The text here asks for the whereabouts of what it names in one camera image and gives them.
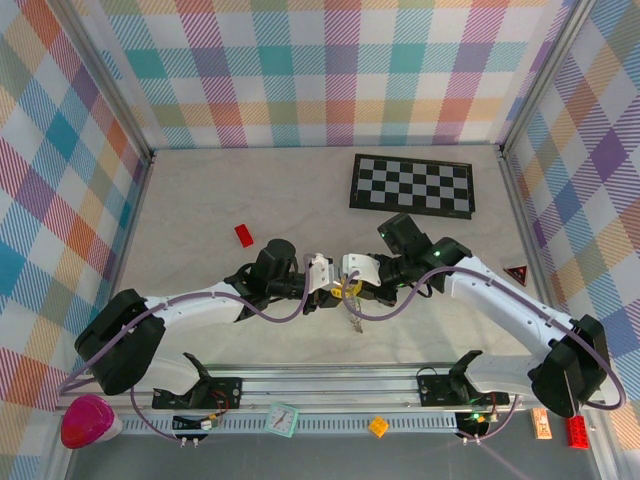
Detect black grey checkerboard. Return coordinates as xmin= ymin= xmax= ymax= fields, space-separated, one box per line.
xmin=348 ymin=153 xmax=477 ymax=220

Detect black red triangle sign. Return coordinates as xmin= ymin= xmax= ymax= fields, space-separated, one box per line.
xmin=502 ymin=262 xmax=529 ymax=287

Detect teal square clock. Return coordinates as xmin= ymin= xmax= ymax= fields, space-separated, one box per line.
xmin=263 ymin=402 xmax=300 ymax=440

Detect black power connector board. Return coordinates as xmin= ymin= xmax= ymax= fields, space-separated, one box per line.
xmin=455 ymin=410 xmax=494 ymax=444
xmin=172 ymin=410 xmax=224 ymax=446

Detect pink plastic bowl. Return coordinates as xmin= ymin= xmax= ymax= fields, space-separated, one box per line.
xmin=59 ymin=393 xmax=124 ymax=450

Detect studded red toy brick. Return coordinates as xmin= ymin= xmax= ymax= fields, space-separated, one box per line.
xmin=564 ymin=414 xmax=591 ymax=450

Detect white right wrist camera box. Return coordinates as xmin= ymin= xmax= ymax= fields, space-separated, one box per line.
xmin=340 ymin=252 xmax=382 ymax=290

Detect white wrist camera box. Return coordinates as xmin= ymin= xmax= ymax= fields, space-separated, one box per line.
xmin=305 ymin=253 xmax=337 ymax=295
xmin=340 ymin=252 xmax=382 ymax=290

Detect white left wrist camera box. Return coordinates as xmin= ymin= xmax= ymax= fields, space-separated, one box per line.
xmin=305 ymin=253 xmax=337 ymax=295

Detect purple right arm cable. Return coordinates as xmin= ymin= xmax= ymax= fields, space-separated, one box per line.
xmin=341 ymin=264 xmax=627 ymax=444

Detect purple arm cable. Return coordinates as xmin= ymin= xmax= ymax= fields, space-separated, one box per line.
xmin=57 ymin=272 xmax=314 ymax=444
xmin=341 ymin=264 xmax=627 ymax=444

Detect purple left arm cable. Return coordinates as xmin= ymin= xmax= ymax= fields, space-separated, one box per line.
xmin=57 ymin=272 xmax=314 ymax=444

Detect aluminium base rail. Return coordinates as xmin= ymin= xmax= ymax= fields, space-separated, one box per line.
xmin=54 ymin=367 xmax=609 ymax=416

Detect aluminium side rail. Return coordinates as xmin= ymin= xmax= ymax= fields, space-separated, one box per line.
xmin=498 ymin=149 xmax=576 ymax=371
xmin=87 ymin=152 xmax=156 ymax=374

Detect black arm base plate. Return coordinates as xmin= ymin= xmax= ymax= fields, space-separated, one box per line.
xmin=416 ymin=372 xmax=511 ymax=407
xmin=151 ymin=377 xmax=244 ymax=411

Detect white slotted cable duct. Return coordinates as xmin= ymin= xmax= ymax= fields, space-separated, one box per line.
xmin=117 ymin=414 xmax=461 ymax=435

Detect aluminium frame post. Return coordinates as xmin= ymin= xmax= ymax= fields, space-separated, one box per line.
xmin=58 ymin=0 xmax=156 ymax=166
xmin=497 ymin=0 xmax=601 ymax=159

